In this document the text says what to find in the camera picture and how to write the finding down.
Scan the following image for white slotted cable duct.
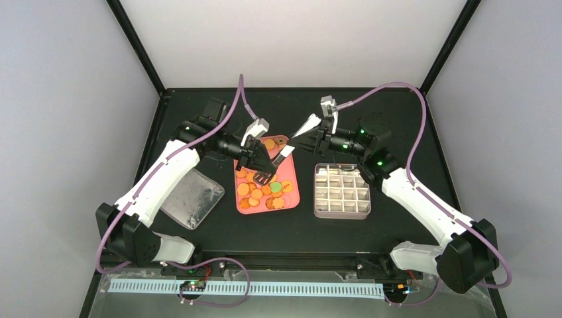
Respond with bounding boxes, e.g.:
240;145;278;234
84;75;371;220
105;278;384;300

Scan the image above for round orange cracker cookie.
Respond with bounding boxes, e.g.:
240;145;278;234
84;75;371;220
263;138;276;150

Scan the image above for green round cookie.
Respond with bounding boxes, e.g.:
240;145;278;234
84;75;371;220
269;182;283;193

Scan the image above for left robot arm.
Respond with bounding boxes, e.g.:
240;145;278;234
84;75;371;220
95;99;276;274

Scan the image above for white divided cookie tin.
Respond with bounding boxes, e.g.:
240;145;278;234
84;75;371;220
313;163;371;220

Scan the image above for right base circuit board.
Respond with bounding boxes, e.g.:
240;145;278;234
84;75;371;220
383;284;420;295

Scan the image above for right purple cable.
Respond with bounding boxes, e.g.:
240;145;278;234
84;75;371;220
335;81;513;307

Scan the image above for metal serving tongs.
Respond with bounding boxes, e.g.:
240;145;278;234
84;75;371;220
253;145;295;186

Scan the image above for base circuit board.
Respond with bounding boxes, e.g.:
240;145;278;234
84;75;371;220
179;280;207;293
383;284;420;295

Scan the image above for pink round cookie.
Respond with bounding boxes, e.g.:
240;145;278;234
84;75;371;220
281;195;292;207

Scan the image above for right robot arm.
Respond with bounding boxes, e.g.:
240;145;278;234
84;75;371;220
288;115;500;293

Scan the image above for clear plastic tin lid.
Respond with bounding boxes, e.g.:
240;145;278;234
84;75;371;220
160;169;225;230

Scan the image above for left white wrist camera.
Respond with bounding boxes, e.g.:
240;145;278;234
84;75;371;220
241;118;269;146

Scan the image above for purple cable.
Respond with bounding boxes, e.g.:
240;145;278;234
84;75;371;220
95;74;260;307
335;81;513;307

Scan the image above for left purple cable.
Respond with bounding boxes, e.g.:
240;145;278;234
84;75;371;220
95;74;260;307

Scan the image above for left base circuit board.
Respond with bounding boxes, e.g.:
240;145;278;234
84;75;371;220
179;280;207;293

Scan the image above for brown flower jam cookie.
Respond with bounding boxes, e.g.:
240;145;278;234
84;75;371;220
273;137;287;146

